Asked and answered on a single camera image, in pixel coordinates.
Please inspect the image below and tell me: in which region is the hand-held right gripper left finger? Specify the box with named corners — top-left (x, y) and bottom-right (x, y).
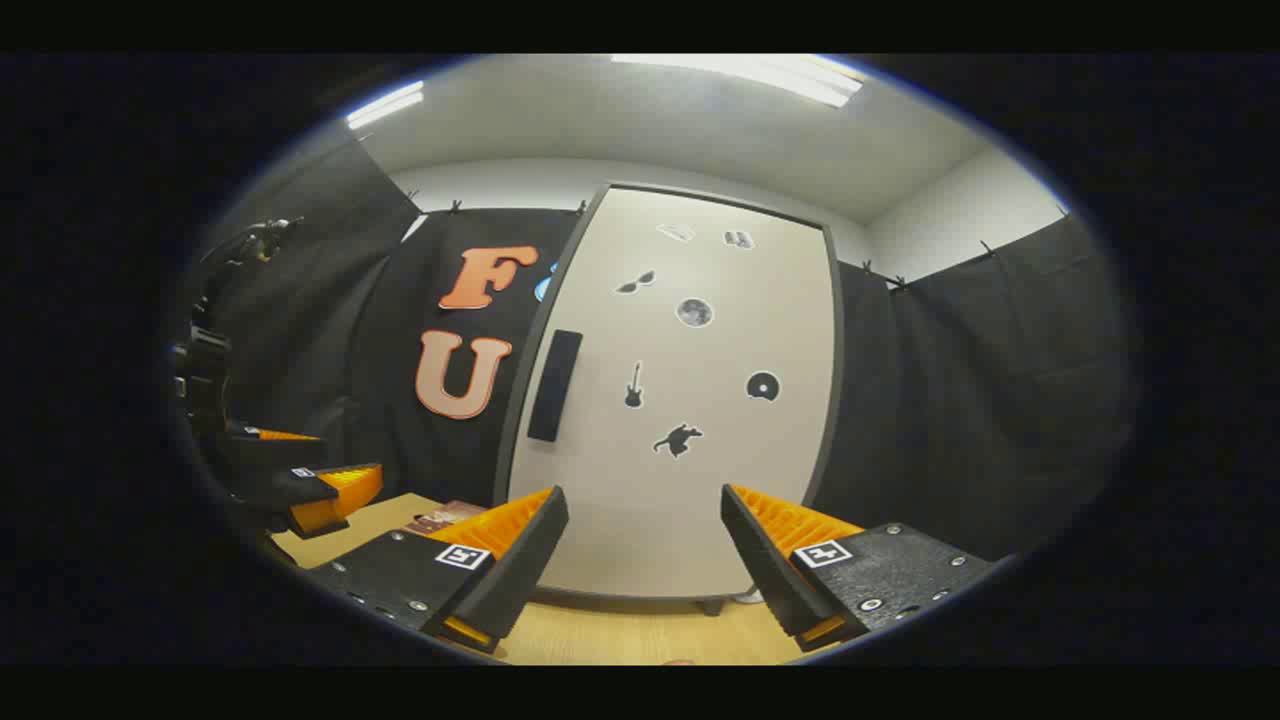
top-left (305, 486), bottom-right (570, 656)

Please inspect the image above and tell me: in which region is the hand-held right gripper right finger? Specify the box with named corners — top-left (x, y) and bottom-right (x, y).
top-left (720, 484), bottom-right (1001, 653)

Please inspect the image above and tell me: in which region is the white cabinet door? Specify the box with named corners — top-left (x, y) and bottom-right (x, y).
top-left (507, 185), bottom-right (839, 601)

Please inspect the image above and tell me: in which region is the grey cabinet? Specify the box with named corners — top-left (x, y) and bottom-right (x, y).
top-left (492, 180), bottom-right (846, 616)

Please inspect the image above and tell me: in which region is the black cabinet door handle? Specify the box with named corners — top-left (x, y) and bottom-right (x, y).
top-left (527, 329), bottom-right (584, 443)

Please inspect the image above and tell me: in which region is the brown cover book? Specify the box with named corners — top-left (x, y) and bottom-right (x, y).
top-left (400, 500), bottom-right (488, 538)

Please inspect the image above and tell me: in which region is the black backdrop cloth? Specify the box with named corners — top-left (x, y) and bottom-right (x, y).
top-left (195, 135), bottom-right (1131, 561)

